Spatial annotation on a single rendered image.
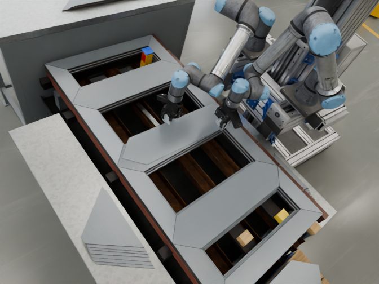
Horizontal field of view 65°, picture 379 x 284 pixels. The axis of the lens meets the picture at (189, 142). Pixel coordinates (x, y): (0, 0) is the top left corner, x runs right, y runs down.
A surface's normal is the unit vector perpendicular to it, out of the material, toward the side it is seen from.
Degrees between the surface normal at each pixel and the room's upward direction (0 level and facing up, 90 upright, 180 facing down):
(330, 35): 85
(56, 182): 0
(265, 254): 0
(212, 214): 0
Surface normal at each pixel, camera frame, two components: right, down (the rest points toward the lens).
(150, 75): 0.23, -0.57
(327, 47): 0.03, 0.75
